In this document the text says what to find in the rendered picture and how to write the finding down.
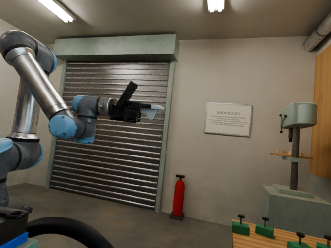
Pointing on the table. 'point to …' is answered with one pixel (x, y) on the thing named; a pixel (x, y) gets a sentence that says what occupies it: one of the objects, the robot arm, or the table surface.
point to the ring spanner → (13, 214)
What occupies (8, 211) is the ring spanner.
